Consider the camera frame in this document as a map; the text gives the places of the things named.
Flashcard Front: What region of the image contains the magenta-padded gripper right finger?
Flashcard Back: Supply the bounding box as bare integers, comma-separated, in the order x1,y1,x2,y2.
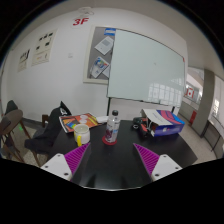
132,143,183,183

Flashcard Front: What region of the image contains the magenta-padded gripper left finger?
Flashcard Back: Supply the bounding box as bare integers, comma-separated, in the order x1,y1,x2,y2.
39,142,91,182

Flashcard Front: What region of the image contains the clear plastic water bottle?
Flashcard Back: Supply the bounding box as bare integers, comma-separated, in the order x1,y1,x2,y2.
104,109,121,144

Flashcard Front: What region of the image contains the black jacket with white print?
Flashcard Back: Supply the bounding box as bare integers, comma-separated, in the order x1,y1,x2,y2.
23,100,73,155

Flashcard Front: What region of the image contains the colourful printed book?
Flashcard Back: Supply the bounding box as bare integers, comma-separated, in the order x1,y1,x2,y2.
58,112,103,134

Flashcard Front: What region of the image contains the black and red power tool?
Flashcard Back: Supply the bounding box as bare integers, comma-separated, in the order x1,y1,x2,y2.
132,116,151,137

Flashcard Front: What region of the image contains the flat round red coaster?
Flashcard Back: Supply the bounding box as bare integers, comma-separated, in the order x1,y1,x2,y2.
101,134,119,147

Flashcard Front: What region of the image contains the white and blue cardboard box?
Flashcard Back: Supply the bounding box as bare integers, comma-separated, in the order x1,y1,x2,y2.
141,108,186,138

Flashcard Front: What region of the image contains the wooden chair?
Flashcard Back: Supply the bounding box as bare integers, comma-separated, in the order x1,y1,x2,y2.
31,113,51,167

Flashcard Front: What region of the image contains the large whiteboard on stand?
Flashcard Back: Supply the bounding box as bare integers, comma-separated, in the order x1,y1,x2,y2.
106,28,186,117

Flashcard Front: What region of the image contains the grey framed notice board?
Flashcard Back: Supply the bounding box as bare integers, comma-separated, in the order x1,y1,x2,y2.
82,25,117,85

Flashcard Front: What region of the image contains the white mug with yellow handle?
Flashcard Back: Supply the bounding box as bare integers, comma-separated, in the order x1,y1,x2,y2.
73,123,91,148

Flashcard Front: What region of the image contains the small white wall poster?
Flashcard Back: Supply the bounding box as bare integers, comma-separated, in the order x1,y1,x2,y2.
16,48,31,73

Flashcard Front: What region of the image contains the large white wall poster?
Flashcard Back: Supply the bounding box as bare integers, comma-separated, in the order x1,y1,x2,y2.
31,28,58,67

